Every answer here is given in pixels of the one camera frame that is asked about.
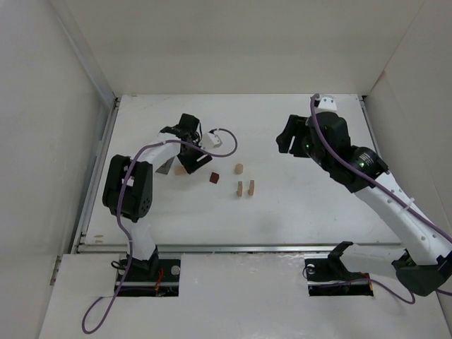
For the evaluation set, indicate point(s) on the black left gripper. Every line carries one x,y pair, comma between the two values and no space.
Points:
193,155

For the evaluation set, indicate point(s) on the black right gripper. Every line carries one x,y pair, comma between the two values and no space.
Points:
296,132

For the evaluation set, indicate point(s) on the wooden block numbered 55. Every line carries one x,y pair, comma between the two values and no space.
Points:
179,171

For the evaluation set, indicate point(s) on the light wooden cylinder block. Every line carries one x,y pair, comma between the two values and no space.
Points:
239,168

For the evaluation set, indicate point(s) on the dark red wooden cube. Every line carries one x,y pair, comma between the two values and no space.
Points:
214,178

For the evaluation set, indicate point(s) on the wooden block numbered 10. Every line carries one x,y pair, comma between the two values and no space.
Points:
251,187

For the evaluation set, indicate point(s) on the wooden block numbered 12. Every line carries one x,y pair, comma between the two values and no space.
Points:
239,188

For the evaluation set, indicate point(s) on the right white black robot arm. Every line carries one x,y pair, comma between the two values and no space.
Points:
422,264

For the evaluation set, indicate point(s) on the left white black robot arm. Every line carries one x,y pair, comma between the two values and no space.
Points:
128,191

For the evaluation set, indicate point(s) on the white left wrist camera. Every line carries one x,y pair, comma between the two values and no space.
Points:
210,141

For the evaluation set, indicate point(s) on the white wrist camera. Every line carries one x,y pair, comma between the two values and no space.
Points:
326,103
210,141

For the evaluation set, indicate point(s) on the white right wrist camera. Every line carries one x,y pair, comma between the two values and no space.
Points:
326,103

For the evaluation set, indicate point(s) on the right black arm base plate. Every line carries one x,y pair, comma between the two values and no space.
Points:
322,270

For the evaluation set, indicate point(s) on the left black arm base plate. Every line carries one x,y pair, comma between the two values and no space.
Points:
162,272

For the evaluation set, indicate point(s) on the aluminium rail frame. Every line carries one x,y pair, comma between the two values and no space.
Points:
294,203

